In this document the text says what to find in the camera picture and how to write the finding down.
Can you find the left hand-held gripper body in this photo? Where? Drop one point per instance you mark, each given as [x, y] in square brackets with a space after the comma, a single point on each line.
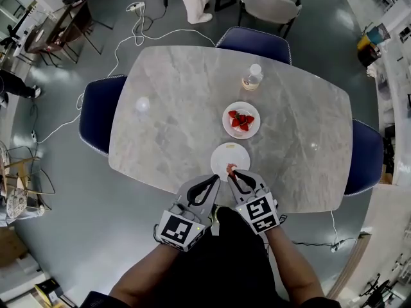
[176, 229]

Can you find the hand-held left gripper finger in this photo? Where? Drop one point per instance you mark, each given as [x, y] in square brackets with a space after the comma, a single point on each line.
[187, 191]
[214, 192]

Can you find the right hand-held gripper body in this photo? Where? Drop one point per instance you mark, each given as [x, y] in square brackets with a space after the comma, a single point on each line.
[261, 213]

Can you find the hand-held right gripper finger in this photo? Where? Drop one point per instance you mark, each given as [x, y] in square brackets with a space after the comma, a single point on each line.
[237, 191]
[255, 181]

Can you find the person's left forearm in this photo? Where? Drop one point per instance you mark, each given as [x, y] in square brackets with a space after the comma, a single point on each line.
[144, 274]

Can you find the person's right forearm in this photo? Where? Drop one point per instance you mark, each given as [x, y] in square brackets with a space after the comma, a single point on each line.
[292, 261]

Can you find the white plate with strawberries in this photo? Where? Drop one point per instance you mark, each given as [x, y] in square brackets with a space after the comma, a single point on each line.
[241, 135]

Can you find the person's pale green shoe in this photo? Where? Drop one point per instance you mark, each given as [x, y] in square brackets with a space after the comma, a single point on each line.
[216, 213]

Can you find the person's black clothing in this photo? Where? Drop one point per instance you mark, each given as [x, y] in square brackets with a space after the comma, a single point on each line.
[231, 252]

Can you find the red strawberry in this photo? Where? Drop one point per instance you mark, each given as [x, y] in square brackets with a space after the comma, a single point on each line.
[244, 127]
[232, 114]
[250, 119]
[236, 123]

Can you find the clear plastic bottle white cap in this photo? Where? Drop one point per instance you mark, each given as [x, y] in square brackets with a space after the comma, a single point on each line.
[252, 79]

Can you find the blue upholstered chair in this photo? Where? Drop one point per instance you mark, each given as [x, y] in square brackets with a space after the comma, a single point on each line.
[99, 114]
[366, 159]
[257, 45]

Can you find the black metal stand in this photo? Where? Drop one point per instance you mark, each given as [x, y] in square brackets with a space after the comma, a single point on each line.
[375, 290]

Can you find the black and yellow box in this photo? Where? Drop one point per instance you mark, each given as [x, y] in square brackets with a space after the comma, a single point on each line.
[48, 292]

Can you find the white shelving unit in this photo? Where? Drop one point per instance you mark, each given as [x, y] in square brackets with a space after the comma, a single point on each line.
[395, 107]

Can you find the patterned fabric bag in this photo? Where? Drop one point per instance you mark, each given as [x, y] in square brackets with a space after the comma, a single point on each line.
[16, 204]

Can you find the small white power strip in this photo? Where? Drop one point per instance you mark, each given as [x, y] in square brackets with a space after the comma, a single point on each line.
[33, 135]

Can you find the flat cardboard box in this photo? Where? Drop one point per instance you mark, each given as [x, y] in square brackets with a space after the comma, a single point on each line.
[9, 247]

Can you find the grey upholstered chair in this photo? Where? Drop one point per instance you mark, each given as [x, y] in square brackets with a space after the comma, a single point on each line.
[269, 6]

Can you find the yellow and blue bins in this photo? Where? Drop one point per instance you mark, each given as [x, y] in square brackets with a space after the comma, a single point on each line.
[372, 43]

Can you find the dark wooden table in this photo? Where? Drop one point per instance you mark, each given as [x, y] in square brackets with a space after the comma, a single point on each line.
[61, 30]

